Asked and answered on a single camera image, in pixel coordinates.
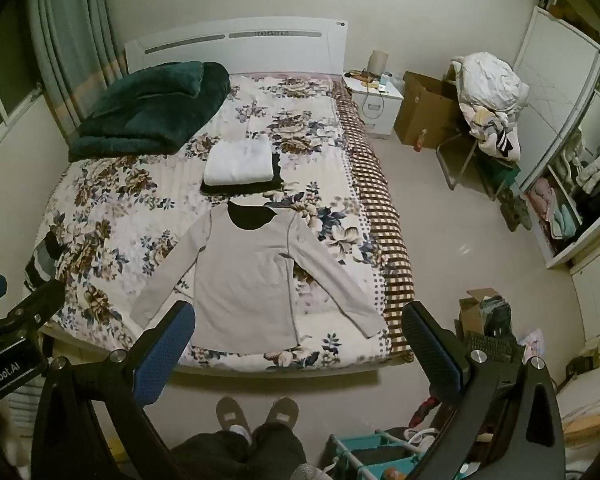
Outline grey long-sleeve shirt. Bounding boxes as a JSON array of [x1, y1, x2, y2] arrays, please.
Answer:
[[132, 199, 389, 349]]

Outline black folded cloth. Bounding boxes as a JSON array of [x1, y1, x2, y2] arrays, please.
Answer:
[[200, 152, 286, 197]]

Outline dark green plush blanket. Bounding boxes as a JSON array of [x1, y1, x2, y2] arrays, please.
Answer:
[[69, 61, 231, 163]]

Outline large brown cardboard box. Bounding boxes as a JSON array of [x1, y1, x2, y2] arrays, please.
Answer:
[[394, 71, 464, 149]]

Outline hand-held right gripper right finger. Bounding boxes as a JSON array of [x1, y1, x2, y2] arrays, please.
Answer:
[[401, 301, 567, 480]]

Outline person's slipper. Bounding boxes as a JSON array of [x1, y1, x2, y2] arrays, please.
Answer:
[[264, 397, 299, 431], [215, 396, 252, 437]]

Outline white wardrobe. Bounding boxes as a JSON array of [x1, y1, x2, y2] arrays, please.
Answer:
[[512, 5, 600, 269]]

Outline teal storage rack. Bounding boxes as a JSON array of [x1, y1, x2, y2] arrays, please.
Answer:
[[327, 429, 432, 480]]

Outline window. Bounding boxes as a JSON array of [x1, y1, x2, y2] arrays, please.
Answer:
[[0, 40, 46, 161]]

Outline white nightstand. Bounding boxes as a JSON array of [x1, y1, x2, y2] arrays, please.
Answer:
[[342, 73, 405, 140]]

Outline white folded cloth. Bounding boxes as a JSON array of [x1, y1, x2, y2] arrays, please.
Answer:
[[203, 137, 275, 186]]

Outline striped dark cloth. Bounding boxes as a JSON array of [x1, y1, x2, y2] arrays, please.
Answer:
[[24, 232, 64, 292]]

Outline person's left leg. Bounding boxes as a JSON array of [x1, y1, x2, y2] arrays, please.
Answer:
[[170, 427, 253, 480]]

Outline person's leg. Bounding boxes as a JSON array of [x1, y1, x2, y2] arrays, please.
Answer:
[[170, 427, 253, 480], [250, 422, 309, 480]]

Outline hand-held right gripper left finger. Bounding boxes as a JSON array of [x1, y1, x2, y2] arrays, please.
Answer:
[[30, 301, 197, 480]]

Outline metal frame chair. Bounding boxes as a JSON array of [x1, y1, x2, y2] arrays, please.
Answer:
[[435, 62, 523, 202]]

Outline black keyboard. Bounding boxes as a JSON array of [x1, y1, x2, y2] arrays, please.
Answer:
[[464, 332, 527, 367]]

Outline red hand tool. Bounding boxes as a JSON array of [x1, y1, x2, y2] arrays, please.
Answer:
[[411, 396, 439, 427]]

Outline white bed headboard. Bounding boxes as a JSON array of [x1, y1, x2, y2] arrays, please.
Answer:
[[124, 16, 349, 79]]

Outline person's right leg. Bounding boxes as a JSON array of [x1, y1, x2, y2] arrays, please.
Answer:
[[250, 422, 309, 480]]

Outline person's right slipper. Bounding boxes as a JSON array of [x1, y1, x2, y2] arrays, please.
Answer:
[[264, 397, 299, 431]]

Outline person's left slipper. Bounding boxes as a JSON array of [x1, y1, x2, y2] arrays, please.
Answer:
[[215, 396, 252, 437]]

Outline green plush slippers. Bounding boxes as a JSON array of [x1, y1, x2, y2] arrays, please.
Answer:
[[499, 192, 534, 232]]

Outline pile of clothes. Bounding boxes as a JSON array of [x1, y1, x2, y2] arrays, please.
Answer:
[[450, 52, 530, 162]]

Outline brown checkered bedsheet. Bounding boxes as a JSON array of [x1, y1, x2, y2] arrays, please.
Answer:
[[330, 80, 416, 364]]

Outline small open cardboard box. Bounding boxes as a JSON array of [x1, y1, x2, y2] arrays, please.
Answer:
[[459, 287, 506, 342]]

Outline pale green curtain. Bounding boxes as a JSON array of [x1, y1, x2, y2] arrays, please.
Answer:
[[27, 0, 127, 137]]

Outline bed with floral sheet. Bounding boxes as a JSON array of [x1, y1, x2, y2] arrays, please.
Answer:
[[35, 72, 397, 370]]

